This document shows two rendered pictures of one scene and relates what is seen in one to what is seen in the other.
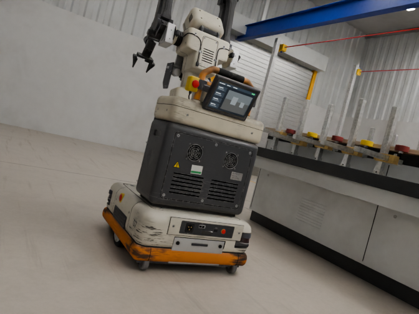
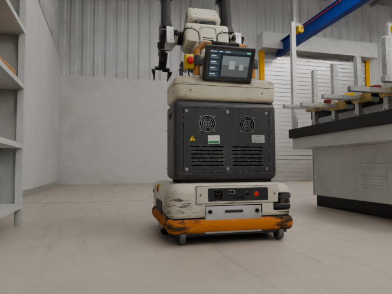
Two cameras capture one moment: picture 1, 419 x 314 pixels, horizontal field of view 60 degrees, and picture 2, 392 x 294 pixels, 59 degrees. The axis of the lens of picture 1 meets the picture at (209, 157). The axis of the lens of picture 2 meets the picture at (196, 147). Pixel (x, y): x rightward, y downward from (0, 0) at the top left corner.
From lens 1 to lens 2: 46 cm
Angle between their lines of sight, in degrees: 17
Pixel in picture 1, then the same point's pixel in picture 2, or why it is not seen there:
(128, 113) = not seen: hidden behind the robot
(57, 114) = (135, 165)
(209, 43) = (207, 31)
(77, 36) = (136, 96)
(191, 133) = (198, 105)
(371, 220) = not seen: outside the picture
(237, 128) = (244, 91)
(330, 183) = (378, 133)
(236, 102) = (234, 66)
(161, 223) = (188, 194)
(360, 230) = not seen: outside the picture
